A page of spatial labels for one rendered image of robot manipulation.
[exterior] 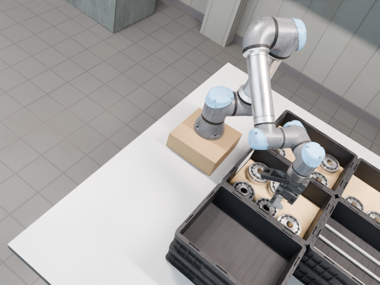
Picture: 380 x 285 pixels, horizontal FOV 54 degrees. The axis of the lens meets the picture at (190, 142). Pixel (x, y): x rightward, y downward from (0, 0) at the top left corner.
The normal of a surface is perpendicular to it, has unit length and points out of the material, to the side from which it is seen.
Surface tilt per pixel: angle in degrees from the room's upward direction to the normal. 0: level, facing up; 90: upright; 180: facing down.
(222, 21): 90
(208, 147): 4
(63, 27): 0
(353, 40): 90
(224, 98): 9
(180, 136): 4
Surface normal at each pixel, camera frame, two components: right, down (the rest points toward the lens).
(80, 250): 0.22, -0.62
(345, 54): -0.56, 0.54
